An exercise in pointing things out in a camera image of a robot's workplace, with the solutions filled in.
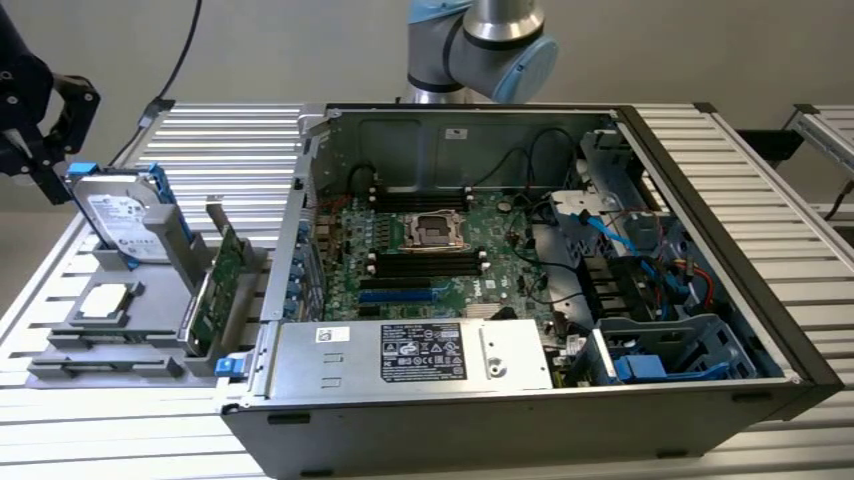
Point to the blue case latch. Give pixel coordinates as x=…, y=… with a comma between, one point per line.
x=234, y=370

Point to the short black expansion slot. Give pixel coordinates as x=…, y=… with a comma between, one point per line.
x=379, y=312

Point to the RAM stick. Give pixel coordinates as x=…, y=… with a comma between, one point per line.
x=107, y=332

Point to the green graphics card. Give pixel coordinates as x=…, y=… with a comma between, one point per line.
x=220, y=280

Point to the blue expansion slot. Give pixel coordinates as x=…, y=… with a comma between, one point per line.
x=395, y=297

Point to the black open PC case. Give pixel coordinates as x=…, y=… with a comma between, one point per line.
x=467, y=430

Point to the black RAM slot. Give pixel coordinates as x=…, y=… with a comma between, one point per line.
x=421, y=191
x=421, y=208
x=421, y=197
x=423, y=272
x=421, y=202
x=423, y=255
x=423, y=267
x=423, y=261

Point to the blue plastic disk bay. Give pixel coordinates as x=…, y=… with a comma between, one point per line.
x=667, y=330

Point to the silver metal disk bay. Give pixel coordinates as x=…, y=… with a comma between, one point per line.
x=601, y=150

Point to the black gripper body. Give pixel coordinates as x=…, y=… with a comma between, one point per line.
x=23, y=90

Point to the silver power supply unit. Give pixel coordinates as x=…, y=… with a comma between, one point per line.
x=347, y=365

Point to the hard disk in blue carrier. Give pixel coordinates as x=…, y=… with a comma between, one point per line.
x=116, y=215

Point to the green motherboard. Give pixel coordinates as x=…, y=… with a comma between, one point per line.
x=507, y=235

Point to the silver CPU chip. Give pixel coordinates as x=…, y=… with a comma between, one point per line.
x=103, y=300

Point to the grey parts rack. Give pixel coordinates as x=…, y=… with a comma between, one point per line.
x=155, y=300

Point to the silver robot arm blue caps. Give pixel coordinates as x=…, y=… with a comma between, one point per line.
x=467, y=50

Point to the CPU socket with metal frame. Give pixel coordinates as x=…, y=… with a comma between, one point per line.
x=430, y=232

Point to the aluminium slat side table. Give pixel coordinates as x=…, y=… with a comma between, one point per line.
x=828, y=135

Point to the silver chipset heatsink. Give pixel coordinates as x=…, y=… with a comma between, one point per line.
x=482, y=312

